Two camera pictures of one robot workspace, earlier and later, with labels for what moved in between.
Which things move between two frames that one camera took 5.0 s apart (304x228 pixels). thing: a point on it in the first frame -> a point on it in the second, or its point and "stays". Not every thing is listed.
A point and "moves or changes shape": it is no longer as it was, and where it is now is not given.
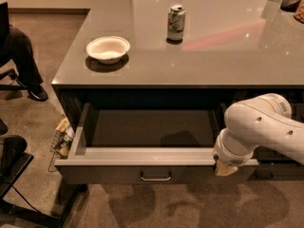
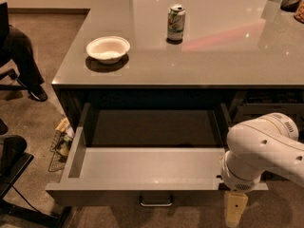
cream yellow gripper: [228, 158] -> [237, 179]
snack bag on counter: [299, 13] stays
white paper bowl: [108, 49] stays
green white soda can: [176, 22] stays
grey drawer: [147, 142] moves or changes shape
